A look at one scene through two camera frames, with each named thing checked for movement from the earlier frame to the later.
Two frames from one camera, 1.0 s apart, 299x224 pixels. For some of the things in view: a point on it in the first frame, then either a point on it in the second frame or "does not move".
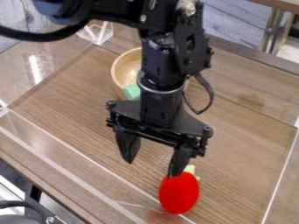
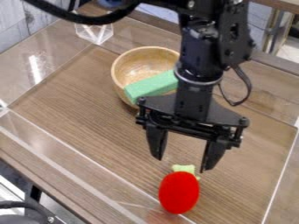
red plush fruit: [179, 191] does not move
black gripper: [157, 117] to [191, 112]
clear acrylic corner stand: [97, 33] does not move
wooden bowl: [125, 70] does not move
